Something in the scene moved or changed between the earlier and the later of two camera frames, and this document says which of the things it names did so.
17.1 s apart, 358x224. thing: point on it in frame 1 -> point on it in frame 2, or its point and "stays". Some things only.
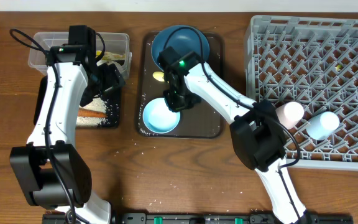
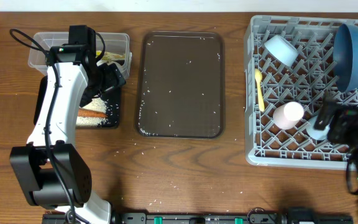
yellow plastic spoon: x=158 y=76 -> x=258 y=74
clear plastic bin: x=110 y=48 stays
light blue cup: x=321 y=126 stays
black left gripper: x=105 y=83 stays
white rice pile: x=96 y=104 stays
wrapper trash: x=108 y=57 stays
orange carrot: x=86 y=112 stays
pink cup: x=289 y=114 stays
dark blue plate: x=183 y=38 -> x=350 y=57
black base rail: x=269 y=218 stays
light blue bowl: x=158 y=118 -> x=283 y=50
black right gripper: x=177 y=101 -> x=323 y=114
